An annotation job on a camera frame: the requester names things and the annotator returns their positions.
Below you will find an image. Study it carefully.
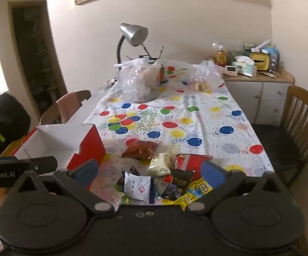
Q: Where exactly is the silver desk lamp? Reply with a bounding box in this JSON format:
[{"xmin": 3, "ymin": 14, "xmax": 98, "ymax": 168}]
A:
[{"xmin": 116, "ymin": 23, "xmax": 148, "ymax": 68}]

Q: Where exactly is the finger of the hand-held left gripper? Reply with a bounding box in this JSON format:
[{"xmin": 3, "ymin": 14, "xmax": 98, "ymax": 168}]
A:
[{"xmin": 16, "ymin": 156, "xmax": 58, "ymax": 173}]

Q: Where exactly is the small grey desk item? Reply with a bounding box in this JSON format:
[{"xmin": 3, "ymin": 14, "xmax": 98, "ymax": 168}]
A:
[{"xmin": 98, "ymin": 79, "xmax": 117, "ymax": 91}]

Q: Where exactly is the yellow cartoon snack packet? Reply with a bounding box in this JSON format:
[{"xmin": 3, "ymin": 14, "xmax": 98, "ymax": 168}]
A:
[{"xmin": 170, "ymin": 177, "xmax": 213, "ymax": 206}]

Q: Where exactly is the black pen holder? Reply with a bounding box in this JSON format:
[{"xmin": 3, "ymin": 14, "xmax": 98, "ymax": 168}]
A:
[{"xmin": 139, "ymin": 55, "xmax": 160, "ymax": 64}]

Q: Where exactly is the orange liquid bottle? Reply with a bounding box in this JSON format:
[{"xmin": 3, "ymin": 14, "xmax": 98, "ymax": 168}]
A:
[{"xmin": 216, "ymin": 45, "xmax": 227, "ymax": 67}]

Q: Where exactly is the balloon print tablecloth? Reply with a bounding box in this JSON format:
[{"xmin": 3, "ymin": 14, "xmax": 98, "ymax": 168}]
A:
[{"xmin": 83, "ymin": 59, "xmax": 276, "ymax": 208}]

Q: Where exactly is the black jacket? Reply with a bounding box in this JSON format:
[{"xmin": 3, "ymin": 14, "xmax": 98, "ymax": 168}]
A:
[{"xmin": 0, "ymin": 93, "xmax": 32, "ymax": 155}]

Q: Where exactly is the white sideboard with wooden top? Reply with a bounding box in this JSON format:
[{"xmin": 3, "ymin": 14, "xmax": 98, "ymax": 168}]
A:
[{"xmin": 222, "ymin": 67, "xmax": 295, "ymax": 124}]

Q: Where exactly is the wooden chair with round back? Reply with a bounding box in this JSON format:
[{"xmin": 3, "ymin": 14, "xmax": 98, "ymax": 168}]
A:
[{"xmin": 40, "ymin": 90, "xmax": 92, "ymax": 124}]

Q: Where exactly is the large clear plastic bag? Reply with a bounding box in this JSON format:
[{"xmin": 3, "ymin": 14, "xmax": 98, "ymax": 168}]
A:
[{"xmin": 113, "ymin": 58, "xmax": 189, "ymax": 102}]

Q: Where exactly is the small green snack packet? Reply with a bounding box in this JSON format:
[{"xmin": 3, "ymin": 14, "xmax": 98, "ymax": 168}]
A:
[{"xmin": 112, "ymin": 191, "xmax": 130, "ymax": 206}]

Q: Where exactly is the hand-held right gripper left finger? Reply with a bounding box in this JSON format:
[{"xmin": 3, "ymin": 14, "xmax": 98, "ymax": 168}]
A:
[{"xmin": 12, "ymin": 159, "xmax": 115, "ymax": 215}]

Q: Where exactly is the dark open closet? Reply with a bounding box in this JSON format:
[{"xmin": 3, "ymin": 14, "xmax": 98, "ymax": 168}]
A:
[{"xmin": 8, "ymin": 2, "xmax": 67, "ymax": 107}]

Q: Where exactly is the pink cloth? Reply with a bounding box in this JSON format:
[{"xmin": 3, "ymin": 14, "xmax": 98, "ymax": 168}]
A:
[{"xmin": 56, "ymin": 92, "xmax": 81, "ymax": 123}]

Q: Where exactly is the wooden slat-back chair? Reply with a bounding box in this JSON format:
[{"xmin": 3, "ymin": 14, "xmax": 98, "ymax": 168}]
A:
[{"xmin": 251, "ymin": 85, "xmax": 308, "ymax": 187}]

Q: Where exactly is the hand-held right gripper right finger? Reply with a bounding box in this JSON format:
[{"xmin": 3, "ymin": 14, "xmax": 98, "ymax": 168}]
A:
[{"xmin": 184, "ymin": 160, "xmax": 290, "ymax": 214}]

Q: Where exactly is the red and white cardboard box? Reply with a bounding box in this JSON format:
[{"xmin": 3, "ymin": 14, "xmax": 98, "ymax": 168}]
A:
[{"xmin": 0, "ymin": 123, "xmax": 106, "ymax": 190}]

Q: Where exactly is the clear plastic bag with bread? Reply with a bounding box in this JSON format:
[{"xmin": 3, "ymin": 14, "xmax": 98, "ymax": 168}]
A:
[{"xmin": 187, "ymin": 60, "xmax": 225, "ymax": 92}]

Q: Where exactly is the yellow box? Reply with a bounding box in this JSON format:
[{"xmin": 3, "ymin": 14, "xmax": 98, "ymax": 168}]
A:
[{"xmin": 249, "ymin": 52, "xmax": 270, "ymax": 71}]

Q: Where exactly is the tissue box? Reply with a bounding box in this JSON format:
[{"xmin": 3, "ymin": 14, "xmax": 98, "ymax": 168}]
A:
[{"xmin": 234, "ymin": 56, "xmax": 258, "ymax": 76}]

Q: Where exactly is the white blue-edged snack packet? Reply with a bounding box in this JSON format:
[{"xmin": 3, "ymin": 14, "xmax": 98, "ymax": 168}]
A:
[{"xmin": 123, "ymin": 171, "xmax": 155, "ymax": 204}]

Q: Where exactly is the black snack packet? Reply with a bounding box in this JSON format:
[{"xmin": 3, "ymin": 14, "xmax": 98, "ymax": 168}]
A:
[{"xmin": 161, "ymin": 169, "xmax": 194, "ymax": 200}]

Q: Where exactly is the dark brown triangular snack packet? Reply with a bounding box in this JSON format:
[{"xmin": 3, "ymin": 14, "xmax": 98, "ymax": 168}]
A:
[{"xmin": 117, "ymin": 165, "xmax": 141, "ymax": 186}]

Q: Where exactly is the cream white snack packet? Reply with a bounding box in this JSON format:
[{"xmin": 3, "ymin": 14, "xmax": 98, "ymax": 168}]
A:
[{"xmin": 148, "ymin": 152, "xmax": 176, "ymax": 177}]

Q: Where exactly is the red snack bag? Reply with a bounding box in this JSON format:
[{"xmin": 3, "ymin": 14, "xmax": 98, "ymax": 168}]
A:
[{"xmin": 175, "ymin": 154, "xmax": 213, "ymax": 178}]

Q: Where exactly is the orange brown snack packet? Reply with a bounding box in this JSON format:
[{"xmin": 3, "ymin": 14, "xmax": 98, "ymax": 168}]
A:
[{"xmin": 122, "ymin": 140, "xmax": 158, "ymax": 160}]

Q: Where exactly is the light blue pouch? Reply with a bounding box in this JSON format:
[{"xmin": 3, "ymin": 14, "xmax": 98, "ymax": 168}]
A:
[{"xmin": 261, "ymin": 47, "xmax": 280, "ymax": 72}]

